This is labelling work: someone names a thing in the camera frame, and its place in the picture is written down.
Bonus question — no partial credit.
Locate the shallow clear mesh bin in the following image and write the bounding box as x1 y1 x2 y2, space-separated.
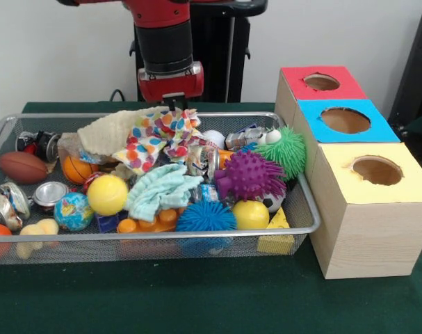
0 111 321 267

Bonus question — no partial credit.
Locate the silver toy robot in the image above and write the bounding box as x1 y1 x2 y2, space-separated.
225 127 267 150

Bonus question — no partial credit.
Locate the crushed silver drink can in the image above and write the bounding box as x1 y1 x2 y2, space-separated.
188 145 221 182

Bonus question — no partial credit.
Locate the green spiky ball with eyes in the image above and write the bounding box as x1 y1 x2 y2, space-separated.
254 125 307 182

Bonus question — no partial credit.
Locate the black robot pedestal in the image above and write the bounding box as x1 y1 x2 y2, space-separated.
129 0 269 104

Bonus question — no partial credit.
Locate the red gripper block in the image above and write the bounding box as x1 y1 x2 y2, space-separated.
137 61 204 113

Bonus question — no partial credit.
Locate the yellow ball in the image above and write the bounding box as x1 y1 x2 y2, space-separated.
87 175 129 215

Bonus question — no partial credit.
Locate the purple spiky toy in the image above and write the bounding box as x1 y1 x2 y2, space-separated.
213 151 287 202

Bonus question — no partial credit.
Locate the blue spiky ball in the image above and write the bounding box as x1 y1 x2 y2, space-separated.
175 201 238 232

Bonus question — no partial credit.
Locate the colourful patterned cloth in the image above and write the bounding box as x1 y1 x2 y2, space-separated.
112 107 207 177

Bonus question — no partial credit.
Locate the black chair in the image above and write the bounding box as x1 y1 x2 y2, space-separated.
387 6 422 132

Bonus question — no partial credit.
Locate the light blue cloth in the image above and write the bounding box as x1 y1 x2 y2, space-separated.
123 163 204 222

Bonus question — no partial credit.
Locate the wooden box with three holes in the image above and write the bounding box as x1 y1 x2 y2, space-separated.
275 65 422 280

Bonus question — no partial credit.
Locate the cream white cloth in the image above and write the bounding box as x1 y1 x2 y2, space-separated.
57 106 170 164

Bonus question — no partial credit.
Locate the pale yellow plush toy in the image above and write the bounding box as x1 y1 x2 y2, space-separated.
19 218 59 241

